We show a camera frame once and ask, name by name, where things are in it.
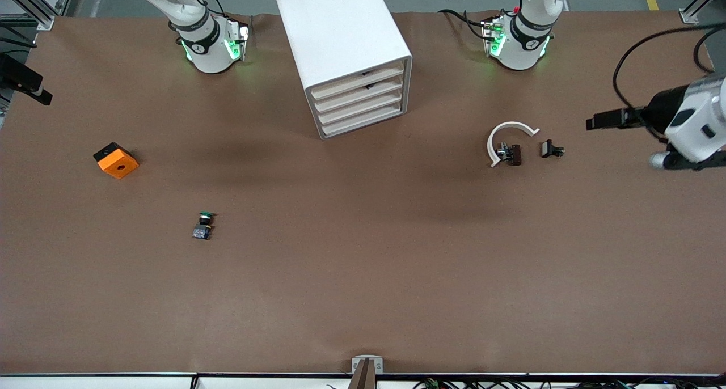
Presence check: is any grey metal table bracket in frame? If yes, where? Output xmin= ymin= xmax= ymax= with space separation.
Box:
xmin=352 ymin=356 xmax=384 ymax=374

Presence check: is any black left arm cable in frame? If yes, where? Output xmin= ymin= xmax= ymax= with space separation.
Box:
xmin=613 ymin=23 xmax=726 ymax=141

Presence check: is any white drawer cabinet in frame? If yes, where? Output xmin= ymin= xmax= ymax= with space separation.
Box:
xmin=275 ymin=0 xmax=413 ymax=141

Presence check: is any white table edge rail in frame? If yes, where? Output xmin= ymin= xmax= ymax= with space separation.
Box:
xmin=0 ymin=372 xmax=726 ymax=389

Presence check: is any brown terminal block component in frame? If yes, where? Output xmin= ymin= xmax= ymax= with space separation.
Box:
xmin=496 ymin=143 xmax=523 ymax=167

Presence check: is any black base power cable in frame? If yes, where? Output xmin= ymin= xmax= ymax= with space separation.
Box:
xmin=438 ymin=8 xmax=495 ymax=41

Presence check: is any white curved plastic ring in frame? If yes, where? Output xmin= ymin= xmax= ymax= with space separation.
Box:
xmin=487 ymin=121 xmax=540 ymax=168

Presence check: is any orange black box with hole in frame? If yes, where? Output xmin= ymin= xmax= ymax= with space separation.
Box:
xmin=94 ymin=142 xmax=140 ymax=179

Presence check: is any green push button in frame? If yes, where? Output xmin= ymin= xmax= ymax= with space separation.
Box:
xmin=192 ymin=211 xmax=216 ymax=240

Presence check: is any aluminium frame post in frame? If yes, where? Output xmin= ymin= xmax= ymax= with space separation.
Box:
xmin=0 ymin=0 xmax=78 ymax=31
xmin=679 ymin=0 xmax=726 ymax=24

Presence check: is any brown paper table cover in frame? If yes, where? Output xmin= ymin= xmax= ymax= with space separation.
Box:
xmin=0 ymin=12 xmax=726 ymax=375

